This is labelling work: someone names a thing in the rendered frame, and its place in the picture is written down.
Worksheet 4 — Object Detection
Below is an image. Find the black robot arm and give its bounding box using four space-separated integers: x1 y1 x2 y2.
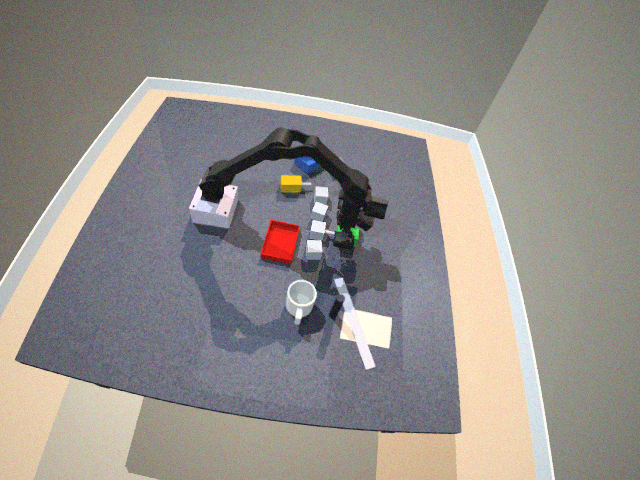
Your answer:
199 127 388 231

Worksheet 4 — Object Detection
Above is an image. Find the yellow block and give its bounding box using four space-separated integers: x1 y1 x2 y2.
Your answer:
280 176 311 192

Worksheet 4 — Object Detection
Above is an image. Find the blue tray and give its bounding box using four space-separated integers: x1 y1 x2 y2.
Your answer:
293 157 320 174

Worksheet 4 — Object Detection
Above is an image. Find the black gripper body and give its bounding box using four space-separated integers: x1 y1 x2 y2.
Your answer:
333 199 359 250

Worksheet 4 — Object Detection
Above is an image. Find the red tray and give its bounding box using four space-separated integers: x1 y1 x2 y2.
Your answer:
261 220 300 264

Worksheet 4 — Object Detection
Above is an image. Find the white flat bar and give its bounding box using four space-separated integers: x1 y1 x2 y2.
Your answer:
334 278 375 369

